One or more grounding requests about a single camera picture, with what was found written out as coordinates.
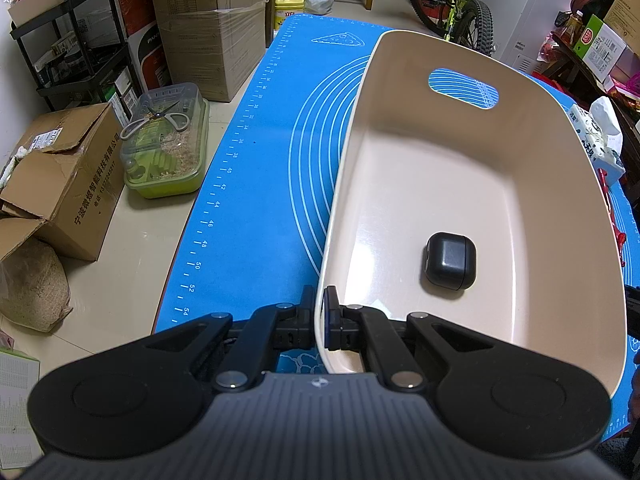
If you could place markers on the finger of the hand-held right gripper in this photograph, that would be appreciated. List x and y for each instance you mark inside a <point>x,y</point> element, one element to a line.
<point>634,310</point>

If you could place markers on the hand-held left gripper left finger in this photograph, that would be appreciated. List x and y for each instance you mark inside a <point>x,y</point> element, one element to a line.
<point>299,321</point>

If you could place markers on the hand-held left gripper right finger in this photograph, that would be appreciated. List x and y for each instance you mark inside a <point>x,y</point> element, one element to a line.
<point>331,321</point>

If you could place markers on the red plastic toy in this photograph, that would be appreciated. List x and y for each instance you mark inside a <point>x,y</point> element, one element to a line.
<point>604,182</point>

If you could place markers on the black earbud case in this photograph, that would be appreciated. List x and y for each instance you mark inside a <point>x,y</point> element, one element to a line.
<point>449,261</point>

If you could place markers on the beige plastic bin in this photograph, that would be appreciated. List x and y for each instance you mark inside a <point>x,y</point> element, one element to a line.
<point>430,175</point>

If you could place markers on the blue silicone mat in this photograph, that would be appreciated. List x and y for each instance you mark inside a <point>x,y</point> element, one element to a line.
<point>260,210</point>

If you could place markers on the printed tissue pack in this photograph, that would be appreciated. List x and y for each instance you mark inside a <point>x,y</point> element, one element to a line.
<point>600,146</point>

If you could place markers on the green cage with clear lid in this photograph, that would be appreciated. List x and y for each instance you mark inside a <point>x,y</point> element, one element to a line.
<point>165,165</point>

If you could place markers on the dark wooden table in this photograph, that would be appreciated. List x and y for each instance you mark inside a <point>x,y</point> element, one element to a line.
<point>575,67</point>

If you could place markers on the green white carton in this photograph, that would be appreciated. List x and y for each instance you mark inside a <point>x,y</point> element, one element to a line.
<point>597,47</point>

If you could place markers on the bag of wood shavings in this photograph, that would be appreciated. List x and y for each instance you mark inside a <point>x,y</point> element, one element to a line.
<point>32,285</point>

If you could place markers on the torn cardboard box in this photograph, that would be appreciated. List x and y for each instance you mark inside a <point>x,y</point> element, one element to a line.
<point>65,180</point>

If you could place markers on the film wrapped cardboard box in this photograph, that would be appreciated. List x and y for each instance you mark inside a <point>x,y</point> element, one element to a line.
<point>215,50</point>

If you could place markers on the orange drink bottle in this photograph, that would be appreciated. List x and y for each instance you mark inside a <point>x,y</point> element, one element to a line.
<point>575,27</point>

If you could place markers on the white printed booklet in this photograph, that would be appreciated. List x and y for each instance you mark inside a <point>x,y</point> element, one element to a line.
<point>17,390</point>

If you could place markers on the yellow detergent jug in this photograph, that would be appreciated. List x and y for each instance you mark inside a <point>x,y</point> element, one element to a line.
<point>289,14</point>

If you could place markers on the red and white appliance box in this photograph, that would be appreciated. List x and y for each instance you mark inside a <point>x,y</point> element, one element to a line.
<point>145,50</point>

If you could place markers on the green black bicycle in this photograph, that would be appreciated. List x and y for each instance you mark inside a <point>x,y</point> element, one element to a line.
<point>465,15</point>

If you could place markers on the black shelf cart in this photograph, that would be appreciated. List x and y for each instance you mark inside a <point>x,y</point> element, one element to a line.
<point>75,40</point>

